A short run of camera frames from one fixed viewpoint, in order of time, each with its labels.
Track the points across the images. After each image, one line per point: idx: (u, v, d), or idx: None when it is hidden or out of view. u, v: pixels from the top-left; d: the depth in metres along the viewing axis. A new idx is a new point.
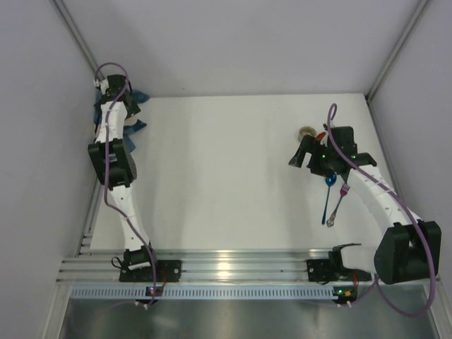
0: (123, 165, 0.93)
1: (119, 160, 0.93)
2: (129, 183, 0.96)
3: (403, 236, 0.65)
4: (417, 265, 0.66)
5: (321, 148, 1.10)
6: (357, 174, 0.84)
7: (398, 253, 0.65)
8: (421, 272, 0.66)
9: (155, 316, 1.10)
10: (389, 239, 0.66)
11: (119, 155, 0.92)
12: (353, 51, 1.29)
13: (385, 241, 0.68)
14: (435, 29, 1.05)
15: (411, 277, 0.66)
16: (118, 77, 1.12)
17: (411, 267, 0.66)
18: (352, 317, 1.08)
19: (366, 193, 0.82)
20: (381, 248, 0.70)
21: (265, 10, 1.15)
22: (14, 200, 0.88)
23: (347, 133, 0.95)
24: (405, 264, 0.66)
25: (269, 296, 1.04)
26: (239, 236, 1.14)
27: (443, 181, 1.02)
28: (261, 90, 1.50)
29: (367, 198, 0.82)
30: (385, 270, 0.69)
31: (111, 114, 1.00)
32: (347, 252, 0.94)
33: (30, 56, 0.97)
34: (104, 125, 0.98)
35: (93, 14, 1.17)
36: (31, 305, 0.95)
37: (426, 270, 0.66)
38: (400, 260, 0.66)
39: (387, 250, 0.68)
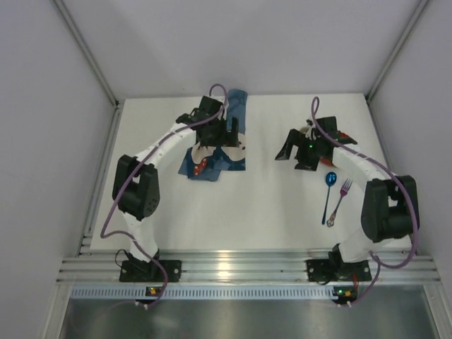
0: (141, 198, 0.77)
1: (141, 188, 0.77)
2: (139, 217, 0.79)
3: (381, 188, 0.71)
4: (400, 218, 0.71)
5: (306, 141, 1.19)
6: (340, 150, 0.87)
7: (378, 205, 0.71)
8: (405, 224, 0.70)
9: (155, 316, 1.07)
10: (370, 193, 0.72)
11: (141, 184, 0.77)
12: (352, 51, 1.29)
13: (366, 197, 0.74)
14: (435, 28, 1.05)
15: (396, 231, 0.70)
16: (210, 104, 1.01)
17: (395, 219, 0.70)
18: (353, 319, 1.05)
19: (348, 165, 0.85)
20: (366, 207, 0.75)
21: (263, 12, 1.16)
22: (13, 200, 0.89)
23: (331, 121, 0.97)
24: (387, 217, 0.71)
25: (269, 296, 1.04)
26: (238, 236, 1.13)
27: (443, 181, 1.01)
28: (261, 90, 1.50)
29: (352, 169, 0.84)
30: (371, 227, 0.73)
31: (171, 137, 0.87)
32: (345, 245, 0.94)
33: (31, 57, 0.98)
34: (155, 145, 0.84)
35: (94, 14, 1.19)
36: (31, 304, 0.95)
37: (408, 222, 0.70)
38: (382, 214, 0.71)
39: (370, 206, 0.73)
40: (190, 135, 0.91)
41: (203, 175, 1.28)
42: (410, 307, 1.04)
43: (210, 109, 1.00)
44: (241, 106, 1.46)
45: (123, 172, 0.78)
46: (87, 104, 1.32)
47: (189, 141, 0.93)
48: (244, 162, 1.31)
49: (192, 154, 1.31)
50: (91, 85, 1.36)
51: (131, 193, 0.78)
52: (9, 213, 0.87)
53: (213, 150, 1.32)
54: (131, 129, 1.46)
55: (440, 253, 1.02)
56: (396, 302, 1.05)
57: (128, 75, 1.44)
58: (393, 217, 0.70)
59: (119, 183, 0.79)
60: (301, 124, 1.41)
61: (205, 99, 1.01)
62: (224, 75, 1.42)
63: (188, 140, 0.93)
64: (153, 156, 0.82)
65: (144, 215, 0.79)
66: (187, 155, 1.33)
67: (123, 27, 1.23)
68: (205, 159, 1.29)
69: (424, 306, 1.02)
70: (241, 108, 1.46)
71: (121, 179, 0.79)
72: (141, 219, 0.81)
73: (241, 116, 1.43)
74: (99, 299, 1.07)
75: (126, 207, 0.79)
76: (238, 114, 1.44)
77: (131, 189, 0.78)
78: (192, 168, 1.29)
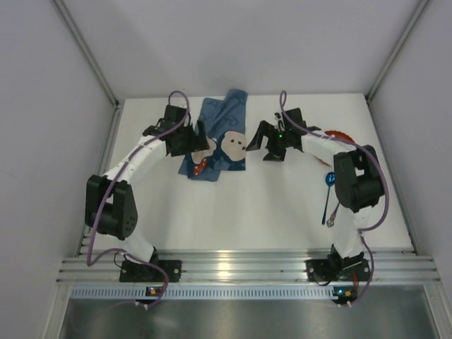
0: (119, 217, 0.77)
1: (118, 207, 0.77)
2: (120, 236, 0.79)
3: (347, 158, 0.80)
4: (371, 183, 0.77)
5: (275, 131, 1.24)
6: (308, 138, 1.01)
7: (347, 173, 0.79)
8: (376, 188, 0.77)
9: (155, 316, 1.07)
10: (339, 164, 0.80)
11: (116, 204, 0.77)
12: (352, 51, 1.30)
13: (337, 170, 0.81)
14: (435, 28, 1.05)
15: (369, 194, 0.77)
16: (176, 114, 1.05)
17: (366, 185, 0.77)
18: (353, 318, 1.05)
19: (320, 150, 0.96)
20: (339, 181, 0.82)
21: (263, 11, 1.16)
22: (13, 200, 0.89)
23: (296, 114, 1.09)
24: (358, 183, 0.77)
25: (269, 296, 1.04)
26: (237, 236, 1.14)
27: (443, 181, 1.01)
28: (261, 90, 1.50)
29: (323, 152, 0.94)
30: (346, 196, 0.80)
31: (142, 150, 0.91)
32: (338, 244, 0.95)
33: (31, 57, 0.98)
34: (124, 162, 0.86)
35: (94, 15, 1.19)
36: (31, 304, 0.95)
37: (377, 186, 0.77)
38: (352, 180, 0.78)
39: (342, 176, 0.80)
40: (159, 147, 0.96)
41: (202, 175, 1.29)
42: (410, 306, 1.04)
43: (175, 119, 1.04)
44: (241, 106, 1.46)
45: (96, 195, 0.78)
46: (87, 104, 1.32)
47: (158, 154, 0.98)
48: (244, 162, 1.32)
49: (191, 154, 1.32)
50: (91, 85, 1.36)
51: (107, 215, 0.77)
52: (10, 213, 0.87)
53: (213, 150, 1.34)
54: (131, 129, 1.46)
55: (441, 252, 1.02)
56: (396, 302, 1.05)
57: (128, 75, 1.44)
58: (364, 183, 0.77)
59: (93, 207, 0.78)
60: None
61: (169, 111, 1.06)
62: (224, 75, 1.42)
63: (157, 153, 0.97)
64: (123, 172, 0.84)
65: (123, 234, 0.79)
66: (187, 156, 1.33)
67: (123, 26, 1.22)
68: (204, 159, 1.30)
69: (424, 306, 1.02)
70: (241, 108, 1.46)
71: (95, 202, 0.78)
72: (122, 239, 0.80)
73: (241, 116, 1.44)
74: (99, 299, 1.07)
75: (104, 230, 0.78)
76: (238, 115, 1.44)
77: (106, 210, 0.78)
78: (192, 168, 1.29)
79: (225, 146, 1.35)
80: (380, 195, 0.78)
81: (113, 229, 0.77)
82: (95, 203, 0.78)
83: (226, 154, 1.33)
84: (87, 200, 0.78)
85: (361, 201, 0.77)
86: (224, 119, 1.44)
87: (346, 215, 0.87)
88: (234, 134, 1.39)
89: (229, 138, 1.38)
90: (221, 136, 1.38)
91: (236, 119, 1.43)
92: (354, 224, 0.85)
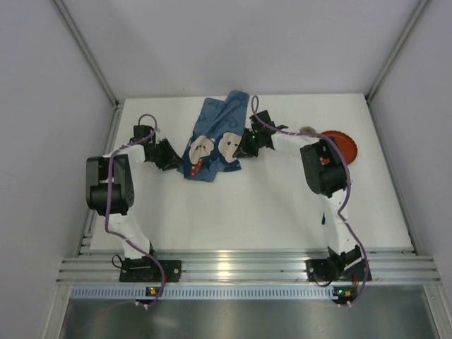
0: (121, 184, 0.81)
1: (121, 180, 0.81)
2: (126, 208, 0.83)
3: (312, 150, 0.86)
4: (335, 171, 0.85)
5: (248, 133, 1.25)
6: (277, 135, 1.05)
7: (313, 163, 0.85)
8: (340, 174, 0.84)
9: (155, 315, 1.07)
10: (306, 157, 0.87)
11: (119, 173, 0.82)
12: (352, 51, 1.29)
13: (304, 161, 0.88)
14: (435, 27, 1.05)
15: (333, 181, 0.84)
16: (143, 128, 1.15)
17: (331, 173, 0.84)
18: (353, 318, 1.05)
19: (290, 145, 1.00)
20: (307, 171, 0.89)
21: (263, 11, 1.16)
22: (13, 200, 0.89)
23: (265, 116, 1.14)
24: (323, 171, 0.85)
25: (269, 296, 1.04)
26: (237, 236, 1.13)
27: (442, 180, 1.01)
28: (261, 90, 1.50)
29: (292, 147, 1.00)
30: (316, 185, 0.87)
31: (126, 147, 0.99)
32: (329, 234, 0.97)
33: (30, 57, 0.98)
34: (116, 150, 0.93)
35: (94, 15, 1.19)
36: (31, 304, 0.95)
37: (342, 172, 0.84)
38: (318, 169, 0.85)
39: (308, 167, 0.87)
40: (140, 150, 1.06)
41: (200, 174, 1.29)
42: (411, 306, 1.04)
43: (144, 133, 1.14)
44: (242, 107, 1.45)
45: (96, 171, 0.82)
46: (87, 104, 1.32)
47: (138, 155, 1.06)
48: (239, 162, 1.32)
49: (190, 154, 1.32)
50: (90, 85, 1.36)
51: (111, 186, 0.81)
52: (9, 213, 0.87)
53: (211, 150, 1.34)
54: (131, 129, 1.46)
55: (441, 252, 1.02)
56: (396, 301, 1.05)
57: (128, 75, 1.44)
58: (329, 171, 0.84)
59: (95, 183, 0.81)
60: (301, 123, 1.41)
61: (135, 128, 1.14)
62: (224, 75, 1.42)
63: (138, 154, 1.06)
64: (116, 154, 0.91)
65: (128, 205, 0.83)
66: (185, 156, 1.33)
67: (123, 27, 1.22)
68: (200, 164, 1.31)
69: (424, 306, 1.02)
70: (242, 109, 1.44)
71: (97, 177, 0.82)
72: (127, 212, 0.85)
73: (241, 119, 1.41)
74: (99, 299, 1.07)
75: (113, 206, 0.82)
76: (238, 116, 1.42)
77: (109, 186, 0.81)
78: (189, 168, 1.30)
79: (221, 146, 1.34)
80: (345, 181, 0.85)
81: (119, 198, 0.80)
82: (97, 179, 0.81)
83: (222, 156, 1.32)
84: (88, 178, 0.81)
85: (328, 188, 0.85)
86: (224, 120, 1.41)
87: (323, 205, 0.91)
88: (232, 135, 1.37)
89: (227, 139, 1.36)
90: (219, 136, 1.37)
91: (236, 121, 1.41)
92: (331, 210, 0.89)
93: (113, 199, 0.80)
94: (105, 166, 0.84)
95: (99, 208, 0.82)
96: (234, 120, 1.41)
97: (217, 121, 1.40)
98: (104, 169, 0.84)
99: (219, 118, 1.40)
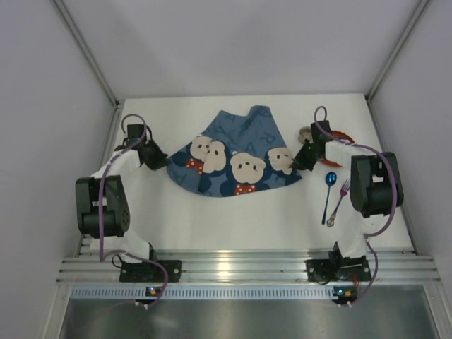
0: (114, 211, 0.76)
1: (114, 207, 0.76)
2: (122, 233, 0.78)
3: (365, 161, 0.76)
4: (383, 191, 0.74)
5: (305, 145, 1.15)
6: (331, 143, 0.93)
7: (362, 175, 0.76)
8: (388, 198, 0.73)
9: (155, 315, 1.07)
10: (354, 166, 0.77)
11: (110, 199, 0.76)
12: (352, 51, 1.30)
13: (352, 171, 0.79)
14: (435, 28, 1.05)
15: (380, 202, 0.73)
16: (138, 128, 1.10)
17: (379, 192, 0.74)
18: (353, 318, 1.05)
19: (338, 152, 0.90)
20: (353, 182, 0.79)
21: (263, 11, 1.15)
22: (13, 199, 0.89)
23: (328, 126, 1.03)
24: (371, 188, 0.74)
25: (269, 296, 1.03)
26: (237, 237, 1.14)
27: (443, 181, 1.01)
28: (261, 90, 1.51)
29: (341, 156, 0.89)
30: (358, 199, 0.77)
31: (119, 157, 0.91)
32: (342, 241, 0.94)
33: (30, 56, 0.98)
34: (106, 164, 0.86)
35: (94, 15, 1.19)
36: (30, 304, 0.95)
37: (391, 195, 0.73)
38: (366, 184, 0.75)
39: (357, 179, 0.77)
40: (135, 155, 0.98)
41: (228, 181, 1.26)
42: (412, 306, 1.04)
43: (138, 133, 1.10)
44: (268, 119, 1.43)
45: (87, 195, 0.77)
46: (87, 104, 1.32)
47: (133, 162, 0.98)
48: (298, 172, 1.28)
49: (234, 172, 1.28)
50: (90, 85, 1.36)
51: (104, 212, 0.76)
52: (10, 212, 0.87)
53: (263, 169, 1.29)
54: None
55: (441, 251, 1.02)
56: (396, 302, 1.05)
57: (128, 75, 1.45)
58: (377, 189, 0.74)
59: (87, 208, 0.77)
60: (301, 124, 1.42)
61: (131, 128, 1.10)
62: (224, 75, 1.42)
63: (132, 161, 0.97)
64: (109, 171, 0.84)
65: (123, 230, 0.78)
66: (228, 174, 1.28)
67: (124, 27, 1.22)
68: (253, 184, 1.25)
69: (424, 306, 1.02)
70: (270, 121, 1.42)
71: (88, 202, 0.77)
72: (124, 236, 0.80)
73: (276, 132, 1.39)
74: (99, 299, 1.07)
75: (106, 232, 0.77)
76: (270, 130, 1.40)
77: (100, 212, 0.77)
78: (234, 187, 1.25)
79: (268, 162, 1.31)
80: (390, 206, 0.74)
81: (111, 223, 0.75)
82: (88, 203, 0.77)
83: (277, 167, 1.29)
84: (79, 203, 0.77)
85: (372, 207, 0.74)
86: (260, 138, 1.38)
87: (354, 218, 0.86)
88: (277, 150, 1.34)
89: (273, 154, 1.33)
90: (265, 154, 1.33)
91: (272, 135, 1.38)
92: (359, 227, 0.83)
93: (106, 225, 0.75)
94: (97, 188, 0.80)
95: (92, 234, 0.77)
96: (268, 134, 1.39)
97: (253, 142, 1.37)
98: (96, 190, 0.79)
99: (251, 137, 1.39)
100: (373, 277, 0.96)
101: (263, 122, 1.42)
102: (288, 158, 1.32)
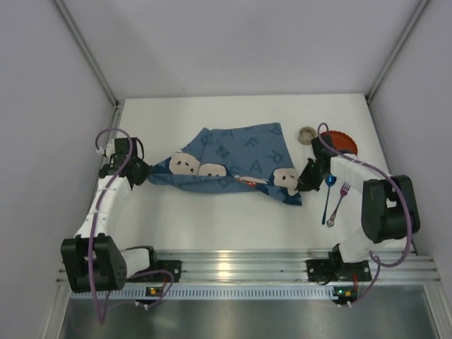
0: (110, 275, 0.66)
1: (109, 272, 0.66)
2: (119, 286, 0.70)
3: (378, 186, 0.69)
4: (397, 219, 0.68)
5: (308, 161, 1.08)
6: (337, 159, 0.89)
7: (376, 202, 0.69)
8: (401, 226, 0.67)
9: (155, 316, 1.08)
10: (366, 193, 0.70)
11: (103, 264, 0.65)
12: (352, 51, 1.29)
13: (364, 196, 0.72)
14: (436, 29, 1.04)
15: (393, 230, 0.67)
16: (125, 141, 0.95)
17: (393, 219, 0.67)
18: (352, 318, 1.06)
19: (347, 171, 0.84)
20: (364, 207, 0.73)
21: (263, 12, 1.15)
22: (13, 199, 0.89)
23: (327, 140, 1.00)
24: (385, 216, 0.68)
25: (269, 296, 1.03)
26: (237, 238, 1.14)
27: (443, 181, 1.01)
28: (261, 90, 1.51)
29: (350, 176, 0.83)
30: (370, 226, 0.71)
31: (106, 195, 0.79)
32: (344, 246, 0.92)
33: (30, 56, 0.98)
34: (93, 212, 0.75)
35: (94, 15, 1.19)
36: (30, 305, 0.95)
37: (405, 224, 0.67)
38: (379, 212, 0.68)
39: (368, 205, 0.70)
40: (123, 182, 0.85)
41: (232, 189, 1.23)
42: (412, 306, 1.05)
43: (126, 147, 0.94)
44: (279, 138, 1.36)
45: (74, 260, 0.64)
46: (86, 104, 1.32)
47: (123, 191, 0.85)
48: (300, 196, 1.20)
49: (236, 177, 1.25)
50: (90, 85, 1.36)
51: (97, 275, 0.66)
52: (10, 212, 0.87)
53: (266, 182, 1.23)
54: (131, 129, 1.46)
55: (441, 252, 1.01)
56: (395, 303, 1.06)
57: (128, 75, 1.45)
58: (390, 217, 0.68)
59: (75, 272, 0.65)
60: (301, 124, 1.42)
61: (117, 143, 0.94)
62: (224, 75, 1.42)
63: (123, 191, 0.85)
64: (96, 224, 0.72)
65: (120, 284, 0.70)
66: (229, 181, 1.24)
67: (123, 27, 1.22)
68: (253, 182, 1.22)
69: (424, 306, 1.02)
70: (279, 139, 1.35)
71: (77, 268, 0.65)
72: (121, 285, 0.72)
73: (285, 152, 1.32)
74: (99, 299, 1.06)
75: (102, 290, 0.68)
76: (279, 149, 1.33)
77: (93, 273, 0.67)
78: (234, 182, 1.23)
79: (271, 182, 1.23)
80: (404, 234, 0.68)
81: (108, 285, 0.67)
82: (77, 268, 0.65)
83: (283, 186, 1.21)
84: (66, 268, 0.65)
85: (385, 236, 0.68)
86: (266, 157, 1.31)
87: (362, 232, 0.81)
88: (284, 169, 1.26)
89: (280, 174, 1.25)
90: (271, 174, 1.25)
91: (280, 155, 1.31)
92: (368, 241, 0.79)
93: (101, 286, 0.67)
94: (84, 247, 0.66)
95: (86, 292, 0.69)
96: (276, 153, 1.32)
97: (260, 161, 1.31)
98: (85, 250, 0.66)
99: (257, 157, 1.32)
100: (373, 279, 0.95)
101: (272, 141, 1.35)
102: (294, 179, 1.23)
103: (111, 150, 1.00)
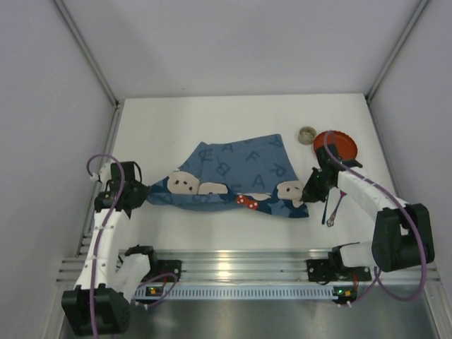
0: (113, 321, 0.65)
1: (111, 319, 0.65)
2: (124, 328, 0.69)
3: (393, 219, 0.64)
4: (410, 251, 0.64)
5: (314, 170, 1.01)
6: (345, 174, 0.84)
7: (389, 234, 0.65)
8: (414, 258, 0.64)
9: (155, 316, 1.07)
10: (381, 224, 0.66)
11: (105, 312, 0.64)
12: (352, 51, 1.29)
13: (376, 226, 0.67)
14: (436, 29, 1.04)
15: (406, 262, 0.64)
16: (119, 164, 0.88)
17: (406, 252, 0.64)
18: (352, 318, 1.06)
19: (357, 191, 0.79)
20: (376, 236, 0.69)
21: (263, 12, 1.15)
22: (13, 198, 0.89)
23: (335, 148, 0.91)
24: (399, 248, 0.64)
25: (269, 296, 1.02)
26: (238, 239, 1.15)
27: (442, 181, 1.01)
28: (260, 90, 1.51)
29: (360, 196, 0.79)
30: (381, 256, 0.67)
31: (103, 237, 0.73)
32: (347, 250, 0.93)
33: (30, 56, 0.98)
34: (91, 258, 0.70)
35: (93, 15, 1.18)
36: (30, 305, 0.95)
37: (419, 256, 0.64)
38: (393, 246, 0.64)
39: (380, 236, 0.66)
40: (121, 215, 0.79)
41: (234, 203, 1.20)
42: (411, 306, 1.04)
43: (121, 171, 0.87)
44: (281, 149, 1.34)
45: (75, 310, 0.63)
46: (86, 104, 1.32)
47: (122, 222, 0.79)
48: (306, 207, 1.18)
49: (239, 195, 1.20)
50: (90, 84, 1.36)
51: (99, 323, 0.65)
52: (9, 212, 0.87)
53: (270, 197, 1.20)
54: (131, 129, 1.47)
55: (441, 251, 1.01)
56: (395, 304, 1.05)
57: (128, 75, 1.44)
58: (404, 249, 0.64)
59: (80, 320, 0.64)
60: (301, 124, 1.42)
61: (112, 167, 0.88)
62: (224, 75, 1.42)
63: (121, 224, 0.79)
64: (96, 274, 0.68)
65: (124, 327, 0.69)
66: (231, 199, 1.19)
67: (123, 27, 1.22)
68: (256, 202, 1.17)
69: (424, 306, 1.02)
70: (282, 150, 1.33)
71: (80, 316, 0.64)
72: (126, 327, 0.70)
73: (287, 164, 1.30)
74: None
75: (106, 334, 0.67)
76: (280, 160, 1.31)
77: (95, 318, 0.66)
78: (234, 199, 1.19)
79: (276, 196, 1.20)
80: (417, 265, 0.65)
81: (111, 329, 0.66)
82: (80, 317, 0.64)
83: (288, 200, 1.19)
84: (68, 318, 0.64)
85: (397, 268, 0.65)
86: (269, 171, 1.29)
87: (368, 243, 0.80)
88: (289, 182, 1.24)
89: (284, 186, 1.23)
90: (275, 188, 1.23)
91: (282, 167, 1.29)
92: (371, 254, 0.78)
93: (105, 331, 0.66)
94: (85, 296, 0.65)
95: None
96: (278, 167, 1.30)
97: (262, 174, 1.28)
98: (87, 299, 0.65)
99: (258, 169, 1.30)
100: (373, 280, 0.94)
101: (273, 152, 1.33)
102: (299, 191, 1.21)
103: (106, 174, 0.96)
